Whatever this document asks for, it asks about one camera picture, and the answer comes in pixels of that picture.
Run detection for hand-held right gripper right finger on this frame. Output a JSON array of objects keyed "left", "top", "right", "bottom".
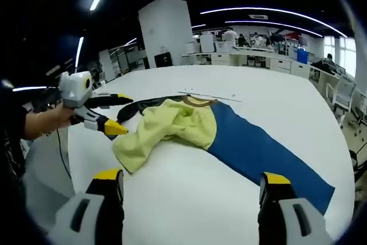
[{"left": 257, "top": 172, "right": 333, "bottom": 245}]

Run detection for long ceiling light strip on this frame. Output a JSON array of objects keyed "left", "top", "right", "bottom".
[{"left": 200, "top": 6, "right": 348, "bottom": 38}]

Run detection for white office chair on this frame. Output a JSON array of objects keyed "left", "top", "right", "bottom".
[
  {"left": 348, "top": 90, "right": 367, "bottom": 138},
  {"left": 326, "top": 74, "right": 356, "bottom": 127}
]

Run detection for person's left hand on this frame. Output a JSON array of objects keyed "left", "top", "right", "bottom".
[{"left": 54, "top": 103, "right": 81, "bottom": 128}]

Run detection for person's dark clothing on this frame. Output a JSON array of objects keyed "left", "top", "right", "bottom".
[{"left": 0, "top": 107, "right": 28, "bottom": 208}]

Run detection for white counter desks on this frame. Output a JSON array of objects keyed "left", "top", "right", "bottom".
[{"left": 182, "top": 45, "right": 312, "bottom": 79}]

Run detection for blue yellow grey garment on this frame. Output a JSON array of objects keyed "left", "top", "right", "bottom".
[{"left": 111, "top": 95, "right": 335, "bottom": 216}]

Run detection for wide white pillar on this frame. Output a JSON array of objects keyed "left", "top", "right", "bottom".
[{"left": 138, "top": 0, "right": 193, "bottom": 69}]

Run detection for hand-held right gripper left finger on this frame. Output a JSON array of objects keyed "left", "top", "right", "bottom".
[{"left": 47, "top": 169, "right": 126, "bottom": 245}]

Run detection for metal shelving rack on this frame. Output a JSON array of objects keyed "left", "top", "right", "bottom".
[{"left": 99, "top": 46, "right": 144, "bottom": 84}]

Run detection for black box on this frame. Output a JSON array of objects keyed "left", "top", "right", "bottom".
[{"left": 154, "top": 52, "right": 173, "bottom": 68}]

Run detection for short ceiling light strip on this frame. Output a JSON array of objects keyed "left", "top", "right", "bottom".
[{"left": 225, "top": 21, "right": 324, "bottom": 37}]

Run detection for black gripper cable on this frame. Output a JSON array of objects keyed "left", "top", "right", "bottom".
[{"left": 56, "top": 129, "right": 72, "bottom": 182}]

